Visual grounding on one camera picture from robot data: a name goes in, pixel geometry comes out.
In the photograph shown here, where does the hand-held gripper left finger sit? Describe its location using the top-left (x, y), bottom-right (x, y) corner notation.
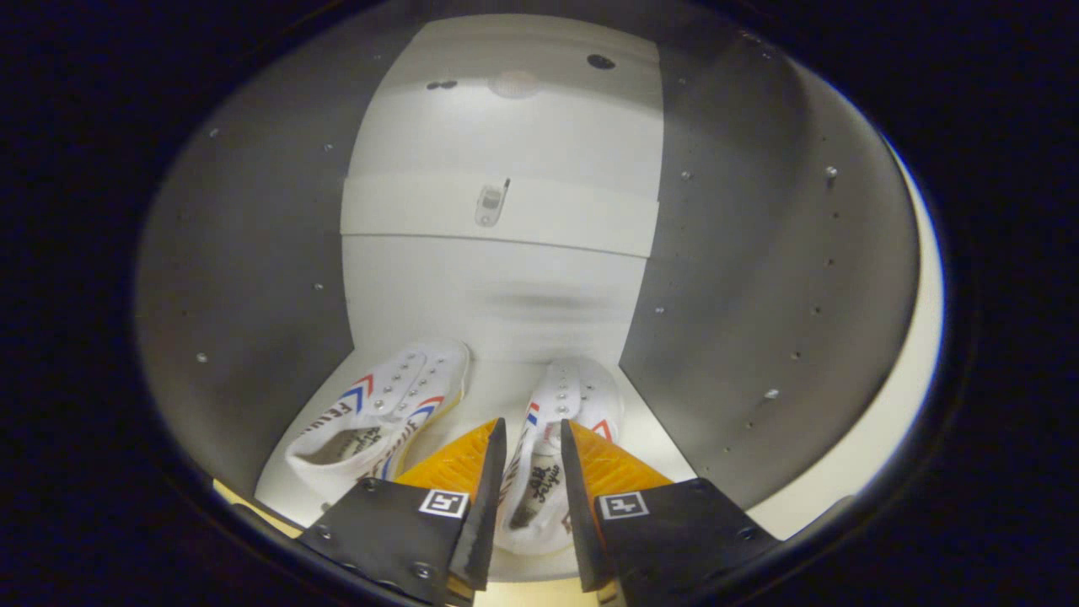
top-left (295, 417), bottom-right (508, 607)

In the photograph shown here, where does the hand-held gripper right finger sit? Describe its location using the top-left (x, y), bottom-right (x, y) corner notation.
top-left (560, 419), bottom-right (781, 606)

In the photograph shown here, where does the white canvas shoe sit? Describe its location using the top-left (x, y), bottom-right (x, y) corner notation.
top-left (493, 358), bottom-right (626, 557)
top-left (285, 339), bottom-right (471, 498)

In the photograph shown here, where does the grey and white shoe cabinet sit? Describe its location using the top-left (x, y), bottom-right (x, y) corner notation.
top-left (135, 13), bottom-right (920, 583)

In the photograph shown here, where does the white shoe cabinet door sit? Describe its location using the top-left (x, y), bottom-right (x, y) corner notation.
top-left (750, 143), bottom-right (945, 540)

